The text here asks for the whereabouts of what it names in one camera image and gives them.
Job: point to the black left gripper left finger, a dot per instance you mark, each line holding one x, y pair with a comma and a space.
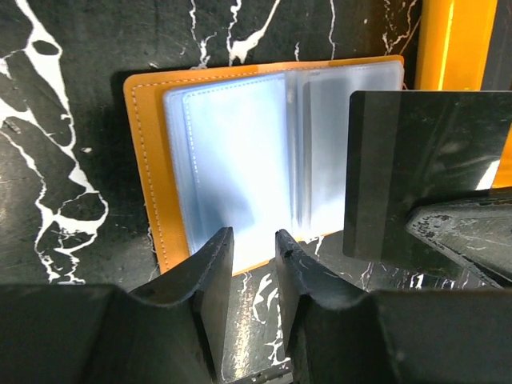
169, 330

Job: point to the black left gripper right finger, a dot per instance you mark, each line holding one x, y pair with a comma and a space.
335, 332

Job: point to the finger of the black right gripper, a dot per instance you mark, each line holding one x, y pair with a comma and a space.
474, 232

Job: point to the small yellow plastic bin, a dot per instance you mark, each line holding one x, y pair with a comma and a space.
464, 45

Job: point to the orange leather card holder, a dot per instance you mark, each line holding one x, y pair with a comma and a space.
256, 148

